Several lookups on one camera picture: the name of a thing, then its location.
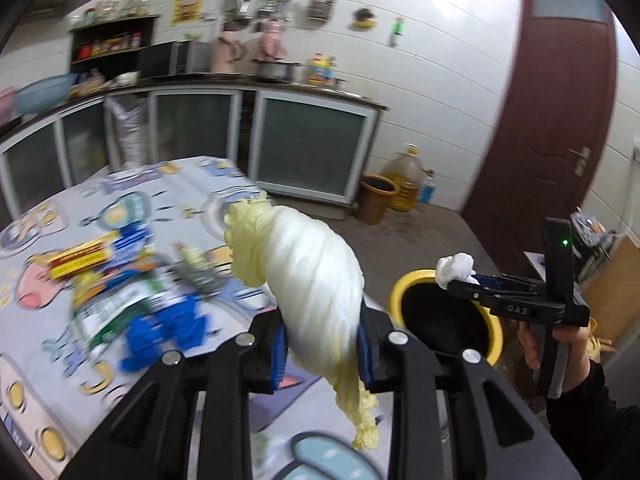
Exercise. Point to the person's right hand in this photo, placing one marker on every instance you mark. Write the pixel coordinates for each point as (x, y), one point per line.
(529, 346)

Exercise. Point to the green milk carton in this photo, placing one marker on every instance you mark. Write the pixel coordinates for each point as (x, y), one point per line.
(115, 310)

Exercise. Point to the row of condiment bottles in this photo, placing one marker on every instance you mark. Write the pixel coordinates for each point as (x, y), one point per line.
(107, 45)

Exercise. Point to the yellow detergent bottle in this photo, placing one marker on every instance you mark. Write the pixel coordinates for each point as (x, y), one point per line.
(320, 70)

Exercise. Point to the yellow trash bin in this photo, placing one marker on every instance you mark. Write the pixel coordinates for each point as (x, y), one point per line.
(400, 291)

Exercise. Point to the large cooking oil jug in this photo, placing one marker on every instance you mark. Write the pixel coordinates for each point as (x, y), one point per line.
(406, 180)

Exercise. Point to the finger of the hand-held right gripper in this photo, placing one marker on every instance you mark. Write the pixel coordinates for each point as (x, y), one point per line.
(492, 282)
(500, 305)

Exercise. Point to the yellow red cardboard box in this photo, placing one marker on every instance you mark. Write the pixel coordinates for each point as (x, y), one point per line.
(80, 257)

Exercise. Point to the yellow black wall hook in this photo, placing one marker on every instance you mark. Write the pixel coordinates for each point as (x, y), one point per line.
(364, 17)

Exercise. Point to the blue yellow packet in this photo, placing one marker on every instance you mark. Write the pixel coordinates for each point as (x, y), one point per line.
(132, 245)

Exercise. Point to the white bowl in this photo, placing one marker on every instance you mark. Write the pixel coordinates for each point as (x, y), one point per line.
(127, 78)

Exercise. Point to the pink plastic basin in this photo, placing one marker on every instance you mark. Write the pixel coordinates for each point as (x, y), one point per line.
(6, 105)

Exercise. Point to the kitchen cabinet with glass doors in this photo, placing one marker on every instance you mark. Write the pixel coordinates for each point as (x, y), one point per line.
(310, 145)

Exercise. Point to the napa cabbage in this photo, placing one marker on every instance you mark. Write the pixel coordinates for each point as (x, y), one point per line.
(310, 270)

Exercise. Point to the pile of plastic bags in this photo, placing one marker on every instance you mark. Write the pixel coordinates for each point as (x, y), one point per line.
(592, 232)

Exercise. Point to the blue rubber glove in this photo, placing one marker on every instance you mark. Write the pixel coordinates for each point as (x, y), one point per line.
(160, 331)

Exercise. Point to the dark wooden shelf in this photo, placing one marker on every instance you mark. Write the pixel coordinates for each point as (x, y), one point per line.
(150, 30)

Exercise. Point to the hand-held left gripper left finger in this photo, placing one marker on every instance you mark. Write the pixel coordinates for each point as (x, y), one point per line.
(279, 360)

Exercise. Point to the small blue bottle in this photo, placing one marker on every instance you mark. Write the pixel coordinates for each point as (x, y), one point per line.
(428, 190)

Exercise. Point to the dark red door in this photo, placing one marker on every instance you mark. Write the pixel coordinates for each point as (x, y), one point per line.
(545, 100)

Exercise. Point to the row of glass jars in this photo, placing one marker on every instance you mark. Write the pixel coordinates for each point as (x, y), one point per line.
(117, 10)

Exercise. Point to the blue plastic basin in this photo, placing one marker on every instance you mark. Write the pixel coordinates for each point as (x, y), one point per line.
(42, 94)

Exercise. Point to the crumpled clear wrapper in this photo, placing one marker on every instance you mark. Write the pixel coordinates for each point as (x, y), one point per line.
(202, 272)

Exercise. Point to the pink kettle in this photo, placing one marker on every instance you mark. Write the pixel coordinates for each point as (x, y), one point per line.
(225, 50)
(271, 42)

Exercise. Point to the white sack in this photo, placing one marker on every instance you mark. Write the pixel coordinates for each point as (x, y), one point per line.
(127, 130)

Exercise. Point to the black bin liner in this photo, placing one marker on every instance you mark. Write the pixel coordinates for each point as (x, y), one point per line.
(440, 320)

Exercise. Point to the person's right forearm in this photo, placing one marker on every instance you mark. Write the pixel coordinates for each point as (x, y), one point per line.
(592, 415)

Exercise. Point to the microwave oven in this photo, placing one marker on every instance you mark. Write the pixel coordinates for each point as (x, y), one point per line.
(172, 57)

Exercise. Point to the green figure wall hook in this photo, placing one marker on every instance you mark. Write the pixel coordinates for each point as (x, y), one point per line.
(397, 30)

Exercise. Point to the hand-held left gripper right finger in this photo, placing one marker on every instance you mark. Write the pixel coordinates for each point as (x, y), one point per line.
(364, 355)

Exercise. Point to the steel cooking pot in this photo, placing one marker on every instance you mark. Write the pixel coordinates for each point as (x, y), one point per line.
(274, 71)

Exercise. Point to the yellow wall poster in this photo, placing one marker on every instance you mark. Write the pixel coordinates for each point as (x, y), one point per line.
(187, 6)

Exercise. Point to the brown waste bin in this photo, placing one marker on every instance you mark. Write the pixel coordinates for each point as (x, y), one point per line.
(376, 202)

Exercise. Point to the cartoon printed tablecloth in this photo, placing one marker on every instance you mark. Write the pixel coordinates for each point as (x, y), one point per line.
(165, 200)

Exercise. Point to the white tissue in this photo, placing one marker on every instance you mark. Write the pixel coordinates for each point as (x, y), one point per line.
(454, 270)

